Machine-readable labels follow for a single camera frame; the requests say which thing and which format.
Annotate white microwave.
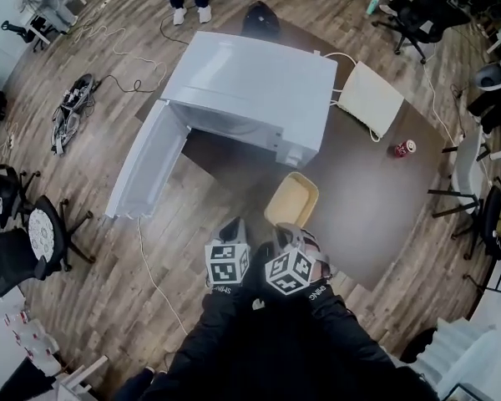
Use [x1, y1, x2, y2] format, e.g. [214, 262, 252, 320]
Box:
[104, 30, 339, 221]

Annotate person's right forearm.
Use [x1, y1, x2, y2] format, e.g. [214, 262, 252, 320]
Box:
[300, 280, 371, 353]

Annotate clear plastic wrapped pack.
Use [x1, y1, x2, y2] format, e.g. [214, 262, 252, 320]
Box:
[0, 294, 64, 393]

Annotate white stairs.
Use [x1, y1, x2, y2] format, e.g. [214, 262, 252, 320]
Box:
[400, 314, 501, 401]

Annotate black bag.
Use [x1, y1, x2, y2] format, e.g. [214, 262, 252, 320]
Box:
[240, 0, 282, 43]

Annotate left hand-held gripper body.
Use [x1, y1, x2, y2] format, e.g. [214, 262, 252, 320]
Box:
[204, 240, 251, 286]

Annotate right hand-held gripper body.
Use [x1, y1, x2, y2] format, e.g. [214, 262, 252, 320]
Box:
[265, 234, 331, 298]

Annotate grey harness bundle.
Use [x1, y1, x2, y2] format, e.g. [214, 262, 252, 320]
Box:
[50, 73, 97, 157]

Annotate person's legs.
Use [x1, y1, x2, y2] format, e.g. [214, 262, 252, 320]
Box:
[119, 365, 169, 401]

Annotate black mesh office chair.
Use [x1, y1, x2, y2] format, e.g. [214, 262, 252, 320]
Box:
[372, 0, 472, 65]

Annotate person's torso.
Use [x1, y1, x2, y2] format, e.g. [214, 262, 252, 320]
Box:
[141, 284, 438, 401]

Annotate cream tote bag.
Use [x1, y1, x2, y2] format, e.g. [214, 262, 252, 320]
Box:
[327, 51, 405, 144]

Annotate white chair with black legs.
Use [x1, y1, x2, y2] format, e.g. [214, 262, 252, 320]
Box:
[427, 126, 493, 220]

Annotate red drink can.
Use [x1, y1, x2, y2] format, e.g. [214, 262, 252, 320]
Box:
[386, 139, 418, 160]

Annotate white power cable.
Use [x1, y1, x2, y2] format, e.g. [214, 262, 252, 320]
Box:
[136, 215, 190, 334]

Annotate black office chair with headrest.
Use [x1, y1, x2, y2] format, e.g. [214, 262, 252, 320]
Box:
[0, 19, 47, 53]

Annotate person's left forearm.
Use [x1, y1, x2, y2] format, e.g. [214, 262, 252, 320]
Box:
[190, 284, 258, 353]

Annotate black chair with lace cushion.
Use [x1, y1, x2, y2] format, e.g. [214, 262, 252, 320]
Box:
[0, 194, 96, 299]

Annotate yellow plastic bowl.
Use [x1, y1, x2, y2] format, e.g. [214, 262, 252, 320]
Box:
[263, 171, 320, 229]

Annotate white stool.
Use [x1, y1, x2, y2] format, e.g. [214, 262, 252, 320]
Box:
[53, 354, 110, 401]

